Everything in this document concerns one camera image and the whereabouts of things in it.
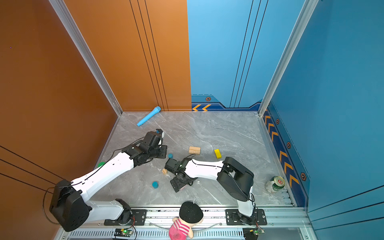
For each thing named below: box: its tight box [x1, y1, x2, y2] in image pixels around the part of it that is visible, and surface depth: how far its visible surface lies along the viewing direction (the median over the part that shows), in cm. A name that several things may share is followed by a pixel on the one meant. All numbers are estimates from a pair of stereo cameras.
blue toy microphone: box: [137, 106, 162, 127], surface depth 118 cm
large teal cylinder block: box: [152, 181, 159, 189], surface depth 86 cm
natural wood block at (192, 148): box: [189, 146, 201, 152], surface depth 99 cm
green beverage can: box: [269, 176, 285, 191], surface depth 76 cm
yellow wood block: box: [214, 149, 222, 159], surface depth 98 cm
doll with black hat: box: [168, 201, 204, 240], surface depth 68 cm
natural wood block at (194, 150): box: [188, 148, 201, 154], surface depth 98 cm
